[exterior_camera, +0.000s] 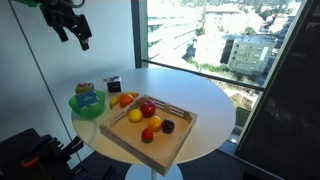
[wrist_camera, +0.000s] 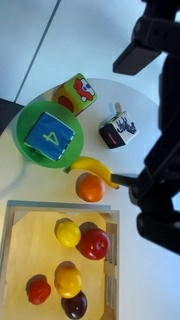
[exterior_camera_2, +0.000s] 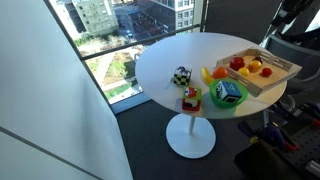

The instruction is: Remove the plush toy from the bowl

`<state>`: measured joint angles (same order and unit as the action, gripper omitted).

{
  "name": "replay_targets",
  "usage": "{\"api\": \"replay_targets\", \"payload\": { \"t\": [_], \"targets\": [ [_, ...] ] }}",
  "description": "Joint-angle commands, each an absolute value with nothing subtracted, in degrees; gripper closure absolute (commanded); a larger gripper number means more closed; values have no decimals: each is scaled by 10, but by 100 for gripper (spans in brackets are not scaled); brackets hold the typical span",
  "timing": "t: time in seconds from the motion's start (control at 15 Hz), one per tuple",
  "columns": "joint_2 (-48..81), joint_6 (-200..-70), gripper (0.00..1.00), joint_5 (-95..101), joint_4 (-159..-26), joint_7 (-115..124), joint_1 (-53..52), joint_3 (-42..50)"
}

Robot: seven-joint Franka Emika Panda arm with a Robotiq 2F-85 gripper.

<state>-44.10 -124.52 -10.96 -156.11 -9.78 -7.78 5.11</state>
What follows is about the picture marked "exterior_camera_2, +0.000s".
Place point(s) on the blue number plush cube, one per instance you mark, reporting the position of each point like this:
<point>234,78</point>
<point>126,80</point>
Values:
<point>230,90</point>

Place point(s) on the black white checkered toy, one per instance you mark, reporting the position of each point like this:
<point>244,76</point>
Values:
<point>182,78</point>

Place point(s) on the red green plush cube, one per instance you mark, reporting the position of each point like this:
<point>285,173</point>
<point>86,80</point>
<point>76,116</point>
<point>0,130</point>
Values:
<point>191,100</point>

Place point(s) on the yellow toy banana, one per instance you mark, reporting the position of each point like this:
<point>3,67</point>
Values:
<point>205,76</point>

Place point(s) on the green plastic bowl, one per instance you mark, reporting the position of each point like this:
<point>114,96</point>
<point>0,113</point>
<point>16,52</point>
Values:
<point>216,100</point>

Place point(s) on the red toy apple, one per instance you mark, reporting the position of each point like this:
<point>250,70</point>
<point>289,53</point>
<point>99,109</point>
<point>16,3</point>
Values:
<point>237,63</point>

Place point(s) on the yellow toy lemon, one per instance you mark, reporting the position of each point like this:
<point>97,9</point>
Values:
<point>243,72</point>

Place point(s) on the yellow orange toy fruit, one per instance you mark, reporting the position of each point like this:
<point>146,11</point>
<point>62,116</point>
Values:
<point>254,66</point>

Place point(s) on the dark purple toy plum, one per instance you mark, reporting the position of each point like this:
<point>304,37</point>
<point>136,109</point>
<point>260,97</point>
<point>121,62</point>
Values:
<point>258,59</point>

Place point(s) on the small red toy tomato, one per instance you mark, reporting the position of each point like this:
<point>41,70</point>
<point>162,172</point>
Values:
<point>266,72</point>

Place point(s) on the dark glass high-rise building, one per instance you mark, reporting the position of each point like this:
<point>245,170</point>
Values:
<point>173,11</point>

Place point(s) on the grey high-rise building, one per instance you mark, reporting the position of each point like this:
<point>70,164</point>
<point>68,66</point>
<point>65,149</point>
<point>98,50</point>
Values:
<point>96,15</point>

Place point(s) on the light wooden tray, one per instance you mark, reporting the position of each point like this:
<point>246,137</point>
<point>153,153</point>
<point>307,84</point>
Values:
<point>266,83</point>

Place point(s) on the blue clamp with red tips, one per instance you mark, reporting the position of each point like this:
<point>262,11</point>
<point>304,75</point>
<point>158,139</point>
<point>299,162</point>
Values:
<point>273,135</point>
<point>311,111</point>

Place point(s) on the brown cardboard box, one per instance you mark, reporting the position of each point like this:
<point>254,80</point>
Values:
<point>260,163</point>

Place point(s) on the grey office chair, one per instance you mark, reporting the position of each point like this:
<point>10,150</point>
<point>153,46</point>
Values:
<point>293,53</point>

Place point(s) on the black perforated mounting board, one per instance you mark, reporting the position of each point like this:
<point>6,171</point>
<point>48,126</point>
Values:
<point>306,146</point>

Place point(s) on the dark window frame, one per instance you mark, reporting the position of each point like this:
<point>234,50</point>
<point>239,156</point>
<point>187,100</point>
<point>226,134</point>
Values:
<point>133,44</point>

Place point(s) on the white table pedestal base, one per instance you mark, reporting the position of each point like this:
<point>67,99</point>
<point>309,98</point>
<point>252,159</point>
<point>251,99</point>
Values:
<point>190,140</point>

